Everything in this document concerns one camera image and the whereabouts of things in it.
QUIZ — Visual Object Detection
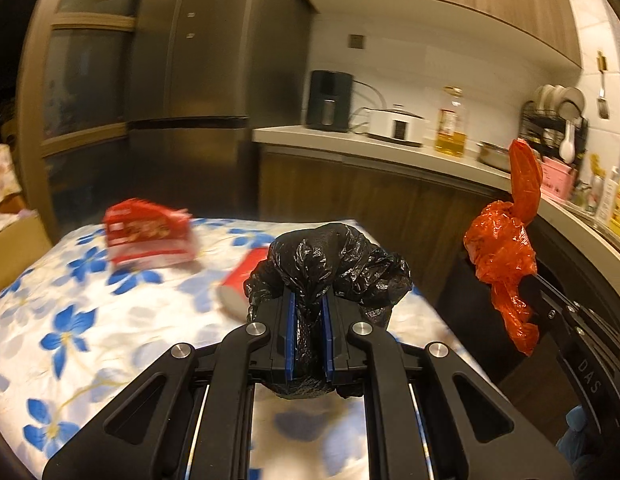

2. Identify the steel pot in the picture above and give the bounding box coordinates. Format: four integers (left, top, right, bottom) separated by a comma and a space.
477, 141, 513, 170

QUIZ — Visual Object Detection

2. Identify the white rice cooker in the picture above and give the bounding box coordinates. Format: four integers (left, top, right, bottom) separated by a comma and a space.
365, 104, 425, 148

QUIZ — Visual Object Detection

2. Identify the wooden kitchen counter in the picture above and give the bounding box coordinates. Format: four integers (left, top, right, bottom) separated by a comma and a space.
252, 125, 620, 321

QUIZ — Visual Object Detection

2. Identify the person's right hand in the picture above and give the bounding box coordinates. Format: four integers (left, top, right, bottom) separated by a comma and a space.
557, 404, 598, 471

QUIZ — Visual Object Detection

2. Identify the pink basket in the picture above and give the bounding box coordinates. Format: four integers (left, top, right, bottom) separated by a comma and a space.
540, 156, 578, 201

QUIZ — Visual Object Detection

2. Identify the white rice spoon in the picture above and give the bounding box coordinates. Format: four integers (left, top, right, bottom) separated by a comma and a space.
560, 120, 576, 165

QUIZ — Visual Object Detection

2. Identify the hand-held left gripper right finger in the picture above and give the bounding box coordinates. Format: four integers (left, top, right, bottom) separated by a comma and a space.
320, 295, 575, 480

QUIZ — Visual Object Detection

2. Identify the cardboard box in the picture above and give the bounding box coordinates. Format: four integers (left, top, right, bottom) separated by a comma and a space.
0, 212, 53, 306

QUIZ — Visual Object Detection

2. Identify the steel refrigerator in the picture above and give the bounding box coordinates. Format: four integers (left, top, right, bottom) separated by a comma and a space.
127, 0, 315, 221

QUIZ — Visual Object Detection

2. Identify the black dish rack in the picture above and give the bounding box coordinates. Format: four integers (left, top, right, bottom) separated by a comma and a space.
520, 84, 589, 181

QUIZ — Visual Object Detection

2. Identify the red paper cup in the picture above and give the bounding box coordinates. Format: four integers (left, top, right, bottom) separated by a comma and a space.
217, 247, 271, 322

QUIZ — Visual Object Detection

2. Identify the red printed packet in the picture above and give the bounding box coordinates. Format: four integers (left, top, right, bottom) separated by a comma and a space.
102, 197, 195, 267

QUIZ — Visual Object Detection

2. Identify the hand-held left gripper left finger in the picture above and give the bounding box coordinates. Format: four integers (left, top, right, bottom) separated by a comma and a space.
42, 292, 297, 480

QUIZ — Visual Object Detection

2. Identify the cooking oil bottle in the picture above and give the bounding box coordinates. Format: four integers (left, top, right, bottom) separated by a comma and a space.
434, 86, 468, 158

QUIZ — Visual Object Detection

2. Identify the red plastic bag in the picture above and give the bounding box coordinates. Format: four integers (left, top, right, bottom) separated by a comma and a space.
464, 139, 544, 357

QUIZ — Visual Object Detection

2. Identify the rose print cloth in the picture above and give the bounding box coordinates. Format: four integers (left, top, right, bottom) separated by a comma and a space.
0, 144, 22, 211

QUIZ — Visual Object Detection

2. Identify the pale cloth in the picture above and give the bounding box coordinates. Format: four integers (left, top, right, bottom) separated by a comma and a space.
0, 212, 38, 236

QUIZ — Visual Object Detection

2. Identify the black air fryer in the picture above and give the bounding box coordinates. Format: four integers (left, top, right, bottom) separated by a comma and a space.
306, 70, 354, 133

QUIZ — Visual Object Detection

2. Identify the white bottle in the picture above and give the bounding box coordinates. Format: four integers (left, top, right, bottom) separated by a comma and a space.
594, 166, 613, 221

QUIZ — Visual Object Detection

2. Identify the black plastic bag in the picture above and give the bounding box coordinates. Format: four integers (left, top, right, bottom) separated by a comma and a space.
244, 221, 415, 401

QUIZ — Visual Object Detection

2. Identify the hanging metal spatula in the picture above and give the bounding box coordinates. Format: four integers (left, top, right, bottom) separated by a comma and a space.
596, 51, 610, 120

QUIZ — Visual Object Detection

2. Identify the wooden glass door cabinet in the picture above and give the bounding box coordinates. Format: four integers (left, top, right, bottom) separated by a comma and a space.
20, 0, 146, 226

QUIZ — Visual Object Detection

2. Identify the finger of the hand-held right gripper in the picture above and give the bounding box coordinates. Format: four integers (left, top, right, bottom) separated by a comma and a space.
537, 305, 618, 466
520, 270, 620, 346

